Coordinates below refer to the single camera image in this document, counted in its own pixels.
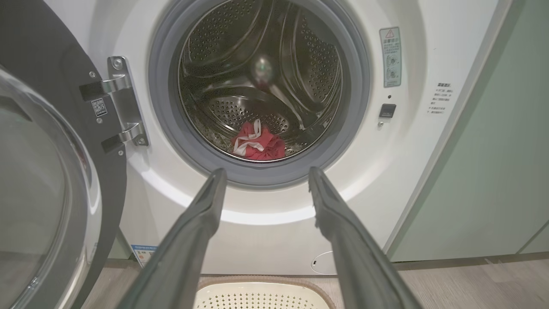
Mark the cream perforated laundry basket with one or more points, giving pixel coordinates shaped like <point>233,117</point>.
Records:
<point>257,296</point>

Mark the white front-load washing machine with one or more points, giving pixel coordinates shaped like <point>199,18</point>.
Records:
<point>407,171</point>

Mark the grey warning sticker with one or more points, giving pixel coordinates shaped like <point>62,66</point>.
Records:
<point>390,56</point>

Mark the small QR code sticker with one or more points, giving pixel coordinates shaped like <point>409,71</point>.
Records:
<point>99,107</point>

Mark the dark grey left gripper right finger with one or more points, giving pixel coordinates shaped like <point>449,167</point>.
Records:
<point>356,257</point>

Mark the pale green cabinet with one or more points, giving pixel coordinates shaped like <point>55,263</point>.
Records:
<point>538,242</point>
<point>493,150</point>

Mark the small printed text label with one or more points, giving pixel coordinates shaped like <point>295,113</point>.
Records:
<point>441,98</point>

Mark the blue white energy label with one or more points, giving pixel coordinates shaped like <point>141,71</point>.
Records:
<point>143,255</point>

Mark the silver metal door hinge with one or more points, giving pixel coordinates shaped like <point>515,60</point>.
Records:
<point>126,103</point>

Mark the oval white filter cover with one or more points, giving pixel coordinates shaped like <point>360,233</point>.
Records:
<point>324,262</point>

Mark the red and white jersey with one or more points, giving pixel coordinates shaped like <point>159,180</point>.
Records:
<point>266,148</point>

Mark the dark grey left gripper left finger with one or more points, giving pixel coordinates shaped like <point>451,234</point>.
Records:
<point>184,249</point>

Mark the black door lock slot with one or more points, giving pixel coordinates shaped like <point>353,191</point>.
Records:
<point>387,110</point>

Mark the round black glass washer door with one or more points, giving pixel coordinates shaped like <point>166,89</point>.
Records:
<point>43,171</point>

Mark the grey rubber door gasket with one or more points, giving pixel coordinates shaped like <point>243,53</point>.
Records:
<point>165,107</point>

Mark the steel perforated washer drum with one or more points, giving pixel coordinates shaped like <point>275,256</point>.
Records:
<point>257,56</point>

